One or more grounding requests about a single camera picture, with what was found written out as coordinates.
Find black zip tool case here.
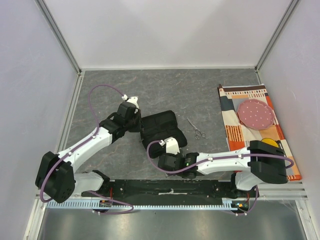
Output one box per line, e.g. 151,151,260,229
140,110,188,149

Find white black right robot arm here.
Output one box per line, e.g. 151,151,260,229
157,140,294,197

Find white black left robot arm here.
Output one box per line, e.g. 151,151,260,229
35,96,141,203

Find silver hair scissors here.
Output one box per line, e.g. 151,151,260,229
186,117,208,140

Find colourful patterned cloth mat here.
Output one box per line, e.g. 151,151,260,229
218,84,303,182

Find pink dotted plate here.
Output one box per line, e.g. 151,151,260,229
237,99,275,130

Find yellow plastic bowl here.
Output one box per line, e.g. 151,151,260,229
261,138,279,148

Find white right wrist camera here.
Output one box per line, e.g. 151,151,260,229
159,137,180,155

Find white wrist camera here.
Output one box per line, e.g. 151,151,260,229
121,94,139,109
159,137,180,155

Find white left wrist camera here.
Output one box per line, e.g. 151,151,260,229
121,94,139,109

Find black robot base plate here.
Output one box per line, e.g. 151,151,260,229
95,179,257,199

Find light blue cable duct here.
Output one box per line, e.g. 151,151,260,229
46,197,244,211

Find aluminium frame post left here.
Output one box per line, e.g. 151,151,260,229
35,0,82,75

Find aluminium frame post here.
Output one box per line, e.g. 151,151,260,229
254,0,300,74
35,0,82,75

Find aluminium frame post right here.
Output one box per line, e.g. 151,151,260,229
254,0,300,74

